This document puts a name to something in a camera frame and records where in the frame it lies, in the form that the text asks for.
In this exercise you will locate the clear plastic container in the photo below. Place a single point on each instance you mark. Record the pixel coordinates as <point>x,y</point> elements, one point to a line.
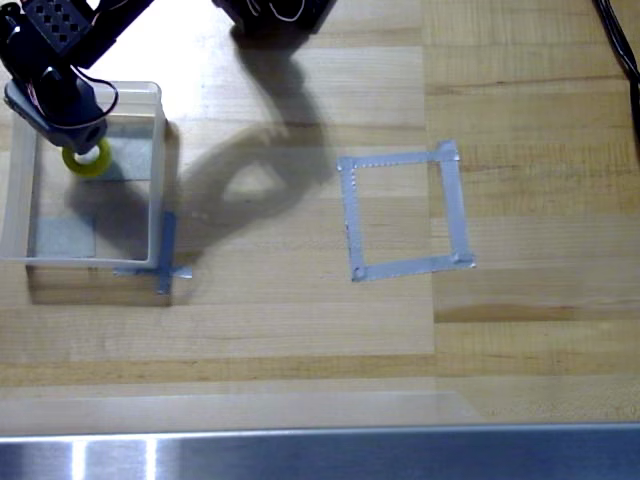
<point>157,175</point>

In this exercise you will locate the shiny metal rail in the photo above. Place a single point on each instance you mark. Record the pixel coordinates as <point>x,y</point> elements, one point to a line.
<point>350,452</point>

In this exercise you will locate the grey-blue gripper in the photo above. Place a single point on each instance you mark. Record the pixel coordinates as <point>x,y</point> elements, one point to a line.
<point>80,134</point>

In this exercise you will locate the grey tape patch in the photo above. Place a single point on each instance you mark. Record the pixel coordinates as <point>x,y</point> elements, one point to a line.
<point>65,240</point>
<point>132,160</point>

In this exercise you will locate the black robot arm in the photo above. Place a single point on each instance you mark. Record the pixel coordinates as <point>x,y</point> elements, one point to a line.
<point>60,30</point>

